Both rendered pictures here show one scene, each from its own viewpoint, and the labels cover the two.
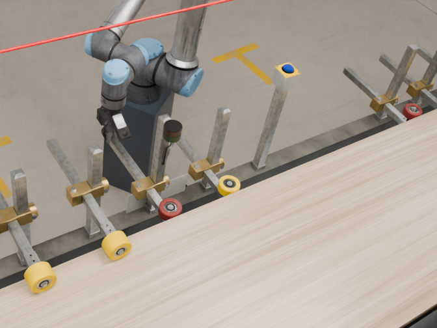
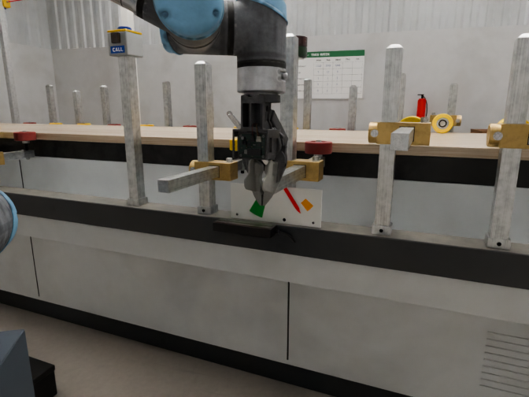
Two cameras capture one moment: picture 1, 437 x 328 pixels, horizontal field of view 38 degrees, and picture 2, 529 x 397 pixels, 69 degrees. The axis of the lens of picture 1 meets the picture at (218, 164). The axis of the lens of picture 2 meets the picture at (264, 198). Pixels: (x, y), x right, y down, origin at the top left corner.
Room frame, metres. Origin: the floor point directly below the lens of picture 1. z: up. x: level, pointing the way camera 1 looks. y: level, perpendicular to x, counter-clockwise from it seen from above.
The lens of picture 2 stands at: (1.98, 1.11, 1.00)
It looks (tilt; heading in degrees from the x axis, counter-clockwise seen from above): 13 degrees down; 247
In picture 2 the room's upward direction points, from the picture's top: straight up
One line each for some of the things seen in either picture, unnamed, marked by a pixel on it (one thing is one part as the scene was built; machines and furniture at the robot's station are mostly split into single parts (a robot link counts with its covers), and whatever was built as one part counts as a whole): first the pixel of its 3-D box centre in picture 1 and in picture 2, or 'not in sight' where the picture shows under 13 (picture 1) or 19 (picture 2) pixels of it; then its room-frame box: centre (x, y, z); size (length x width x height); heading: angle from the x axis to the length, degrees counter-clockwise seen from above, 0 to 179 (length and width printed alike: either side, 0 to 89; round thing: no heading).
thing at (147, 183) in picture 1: (151, 185); (296, 168); (1.50, 0.22, 0.85); 0.14 x 0.06 x 0.05; 134
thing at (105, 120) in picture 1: (110, 113); (259, 128); (1.69, 0.43, 0.97); 0.09 x 0.08 x 0.12; 44
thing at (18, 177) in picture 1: (22, 222); (509, 153); (1.17, 0.56, 0.91); 0.04 x 0.04 x 0.48; 44
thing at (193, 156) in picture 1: (197, 161); (211, 172); (1.69, 0.08, 0.83); 0.44 x 0.03 x 0.04; 44
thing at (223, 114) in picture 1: (214, 154); (205, 149); (1.69, 0.02, 0.89); 0.04 x 0.04 x 0.48; 44
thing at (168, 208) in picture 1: (168, 216); (318, 159); (1.37, 0.12, 0.85); 0.08 x 0.08 x 0.11
